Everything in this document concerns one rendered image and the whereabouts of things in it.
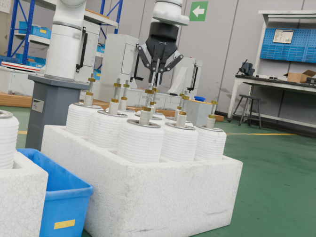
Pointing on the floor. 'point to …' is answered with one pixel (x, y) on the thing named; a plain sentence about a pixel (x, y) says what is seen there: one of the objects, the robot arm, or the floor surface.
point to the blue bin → (61, 198)
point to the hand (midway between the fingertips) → (155, 79)
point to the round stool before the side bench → (250, 110)
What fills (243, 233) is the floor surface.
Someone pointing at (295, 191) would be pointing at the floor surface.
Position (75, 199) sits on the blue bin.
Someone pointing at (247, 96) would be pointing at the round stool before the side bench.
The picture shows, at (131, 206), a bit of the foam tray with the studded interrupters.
